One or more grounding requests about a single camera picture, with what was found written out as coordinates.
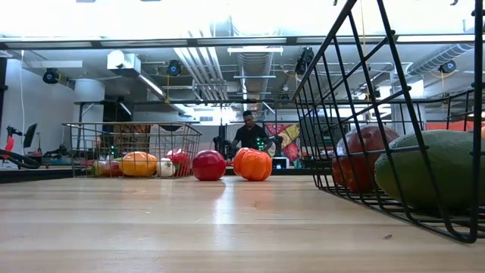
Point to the dark green avocado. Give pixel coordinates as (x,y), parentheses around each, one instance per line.
(447,170)

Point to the black ceiling spotlight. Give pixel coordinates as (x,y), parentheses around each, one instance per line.
(448,67)
(50,76)
(305,60)
(174,68)

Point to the white garlic bulb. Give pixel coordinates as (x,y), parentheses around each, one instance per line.
(165,168)

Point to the person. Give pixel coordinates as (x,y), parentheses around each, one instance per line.
(248,136)

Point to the orange yellow bell pepper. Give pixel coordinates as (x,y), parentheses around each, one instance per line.
(138,164)

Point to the colourful patterned cloth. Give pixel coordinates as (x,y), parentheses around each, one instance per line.
(291,151)

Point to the small white device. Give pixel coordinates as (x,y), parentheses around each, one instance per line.
(280,163)

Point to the orange red banner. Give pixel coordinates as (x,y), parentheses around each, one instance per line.
(447,126)

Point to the red bell pepper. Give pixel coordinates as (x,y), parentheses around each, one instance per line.
(182,161)

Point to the white ceiling unit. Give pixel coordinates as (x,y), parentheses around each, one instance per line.
(123,62)

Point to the red tomato green calyx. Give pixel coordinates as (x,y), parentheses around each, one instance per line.
(208,165)

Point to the dark red apple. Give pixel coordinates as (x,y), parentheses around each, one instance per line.
(356,167)

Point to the orange ribbed pumpkin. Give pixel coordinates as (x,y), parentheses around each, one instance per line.
(252,165)

